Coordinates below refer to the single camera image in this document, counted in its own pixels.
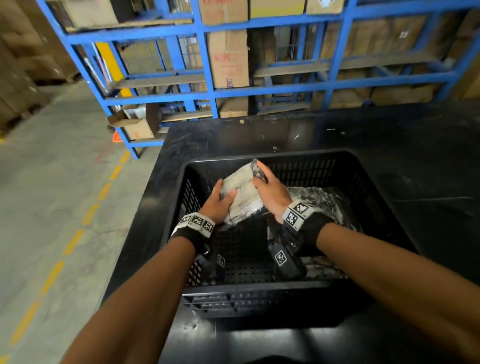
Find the black plastic crate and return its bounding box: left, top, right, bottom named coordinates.
left=161, top=148, right=419, bottom=331

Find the plastic wrapped carton pallet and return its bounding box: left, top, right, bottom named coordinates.
left=310, top=14, right=447, bottom=110

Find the right wrist strap with markers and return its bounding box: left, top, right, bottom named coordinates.
left=281, top=199, right=337, bottom=251

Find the person's left hand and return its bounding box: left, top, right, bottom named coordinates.
left=198, top=179, right=238, bottom=225

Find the left wrist strap with markers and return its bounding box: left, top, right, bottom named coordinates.
left=169, top=212, right=216, bottom=257

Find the labelled packet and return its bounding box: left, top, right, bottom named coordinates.
left=219, top=159, right=268, bottom=226

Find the yellow post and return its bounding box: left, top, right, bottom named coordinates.
left=95, top=41, right=134, bottom=98

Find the tall red printed cardboard box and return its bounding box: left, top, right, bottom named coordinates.
left=206, top=29, right=251, bottom=89

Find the blue metal shelf rack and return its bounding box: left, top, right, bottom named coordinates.
left=35, top=0, right=480, bottom=160

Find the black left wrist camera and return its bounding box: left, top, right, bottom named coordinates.
left=194, top=242, right=228, bottom=287

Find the wrist strap with markers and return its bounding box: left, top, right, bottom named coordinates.
left=169, top=212, right=216, bottom=257
left=281, top=199, right=337, bottom=251

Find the person's right hand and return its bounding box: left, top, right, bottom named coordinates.
left=251, top=160, right=294, bottom=224

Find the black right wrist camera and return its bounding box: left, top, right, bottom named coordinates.
left=266, top=224, right=308, bottom=283

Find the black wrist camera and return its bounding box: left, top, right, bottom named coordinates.
left=194, top=242, right=228, bottom=287
left=266, top=224, right=308, bottom=283

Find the large open cardboard box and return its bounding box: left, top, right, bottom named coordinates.
left=59, top=0, right=121, bottom=30

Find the person's right forearm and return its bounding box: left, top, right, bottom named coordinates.
left=316, top=222, right=480, bottom=364

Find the yellow striped cardboard box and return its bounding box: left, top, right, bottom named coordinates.
left=249, top=0, right=307, bottom=19

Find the diamond label cardboard box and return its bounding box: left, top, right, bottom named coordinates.
left=305, top=0, right=346, bottom=15

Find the red lettered cardboard box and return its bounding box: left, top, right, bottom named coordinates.
left=197, top=0, right=249, bottom=26

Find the person's left forearm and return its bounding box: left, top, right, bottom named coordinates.
left=59, top=236, right=197, bottom=364

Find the small plain cardboard box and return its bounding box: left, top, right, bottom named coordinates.
left=219, top=97, right=250, bottom=119

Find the stack of brown cartons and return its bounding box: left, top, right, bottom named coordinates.
left=446, top=9, right=480, bottom=101
left=0, top=0, right=82, bottom=132

